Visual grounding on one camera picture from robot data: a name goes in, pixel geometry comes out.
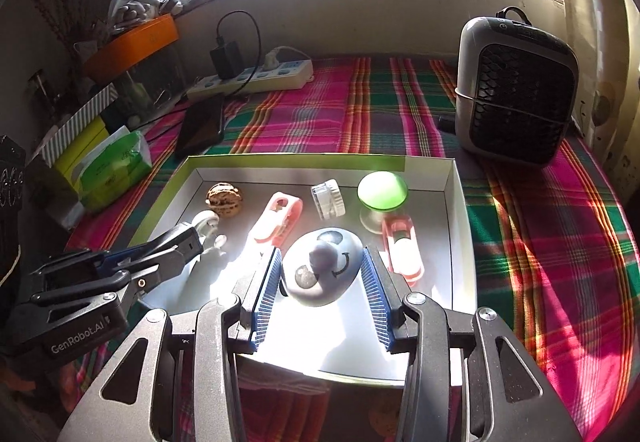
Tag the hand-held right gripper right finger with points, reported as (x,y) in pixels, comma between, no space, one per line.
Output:
(376,304)

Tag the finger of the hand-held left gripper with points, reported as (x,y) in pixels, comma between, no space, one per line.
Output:
(150,272)
(165,238)

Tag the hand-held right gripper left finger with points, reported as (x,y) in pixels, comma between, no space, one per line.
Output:
(265,293)

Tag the white plastic clip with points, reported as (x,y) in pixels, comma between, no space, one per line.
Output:
(207,222)

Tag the grey mouse-face toy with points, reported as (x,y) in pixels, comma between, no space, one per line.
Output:
(320,272)

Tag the pink plastic clip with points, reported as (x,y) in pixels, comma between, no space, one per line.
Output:
(277,217)
(405,257)

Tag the white cardboard box tray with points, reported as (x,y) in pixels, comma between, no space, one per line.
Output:
(435,232)

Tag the green dome suction toy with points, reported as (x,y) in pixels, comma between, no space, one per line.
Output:
(382,189)

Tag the brown walnut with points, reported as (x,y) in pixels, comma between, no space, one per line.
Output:
(225,198)

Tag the green tissue pack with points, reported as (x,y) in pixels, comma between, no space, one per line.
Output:
(112,170)

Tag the small white plastic jar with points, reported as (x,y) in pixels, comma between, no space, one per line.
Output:
(328,199)

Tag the black phone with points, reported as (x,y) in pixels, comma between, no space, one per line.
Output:
(202,125)

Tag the yellow-green box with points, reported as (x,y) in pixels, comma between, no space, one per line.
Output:
(80,147)

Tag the dark patterned box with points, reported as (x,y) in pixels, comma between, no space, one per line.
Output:
(11,202)

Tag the striped box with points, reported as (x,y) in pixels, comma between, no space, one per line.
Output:
(80,115)

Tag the plaid blanket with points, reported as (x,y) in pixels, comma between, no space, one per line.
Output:
(525,232)

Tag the white power strip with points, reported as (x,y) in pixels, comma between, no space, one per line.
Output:
(260,80)

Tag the black charger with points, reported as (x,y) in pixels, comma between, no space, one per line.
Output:
(226,60)

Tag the small black block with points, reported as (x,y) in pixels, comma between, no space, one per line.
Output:
(446,122)

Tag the orange box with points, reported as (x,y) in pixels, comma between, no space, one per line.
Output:
(132,45)

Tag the white plug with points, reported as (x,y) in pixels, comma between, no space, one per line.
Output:
(280,58)

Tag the grey portable fan heater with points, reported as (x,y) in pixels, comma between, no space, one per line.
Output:
(520,92)

